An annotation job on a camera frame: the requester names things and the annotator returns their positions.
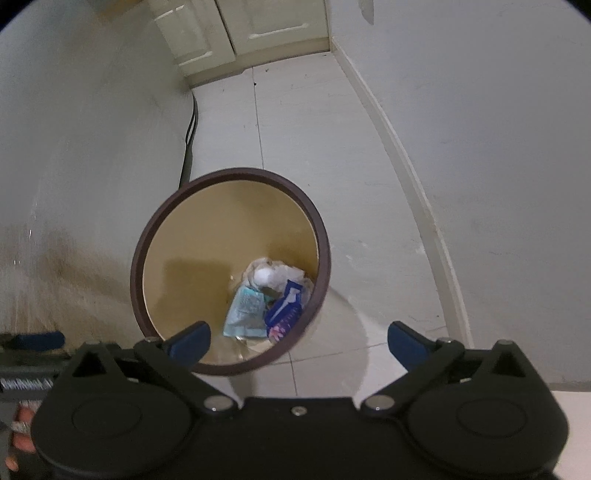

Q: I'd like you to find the blue purple snack packet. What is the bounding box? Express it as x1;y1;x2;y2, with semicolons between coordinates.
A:
264;278;314;343

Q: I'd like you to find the blue white wrapper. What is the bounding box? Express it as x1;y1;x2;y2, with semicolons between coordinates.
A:
222;285;266;339

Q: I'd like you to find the brown round trash bin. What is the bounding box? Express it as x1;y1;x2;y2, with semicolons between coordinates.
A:
130;167;332;376

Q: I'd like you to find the person's left hand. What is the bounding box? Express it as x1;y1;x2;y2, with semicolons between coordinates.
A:
5;400;42;473

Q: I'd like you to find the white crumpled tissue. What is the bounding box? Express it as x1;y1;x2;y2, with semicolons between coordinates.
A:
242;257;314;294

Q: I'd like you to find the cream lower cabinet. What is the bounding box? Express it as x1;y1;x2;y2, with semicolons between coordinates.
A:
148;0;329;86

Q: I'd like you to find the black floor cable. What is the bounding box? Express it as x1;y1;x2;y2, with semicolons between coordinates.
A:
178;94;199;189

